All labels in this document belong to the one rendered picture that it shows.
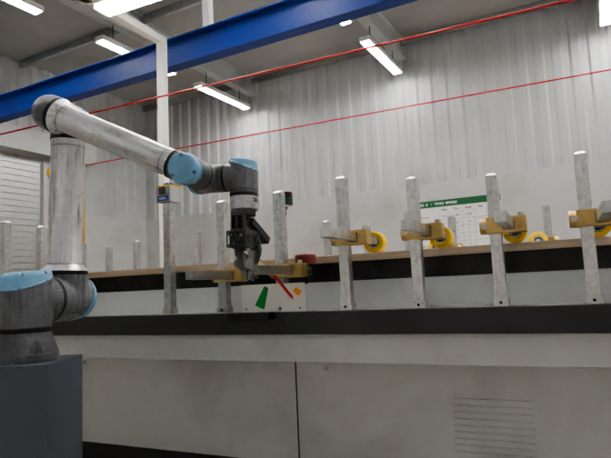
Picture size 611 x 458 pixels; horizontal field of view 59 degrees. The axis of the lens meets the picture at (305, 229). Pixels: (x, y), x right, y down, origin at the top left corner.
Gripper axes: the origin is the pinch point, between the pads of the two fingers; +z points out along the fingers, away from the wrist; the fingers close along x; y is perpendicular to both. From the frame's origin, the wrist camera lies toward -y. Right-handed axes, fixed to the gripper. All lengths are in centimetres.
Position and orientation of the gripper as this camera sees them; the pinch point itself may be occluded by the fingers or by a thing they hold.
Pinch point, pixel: (248, 275)
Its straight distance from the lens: 171.6
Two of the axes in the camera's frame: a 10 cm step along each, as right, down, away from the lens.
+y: -4.3, -1.1, -9.0
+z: 0.3, 9.9, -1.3
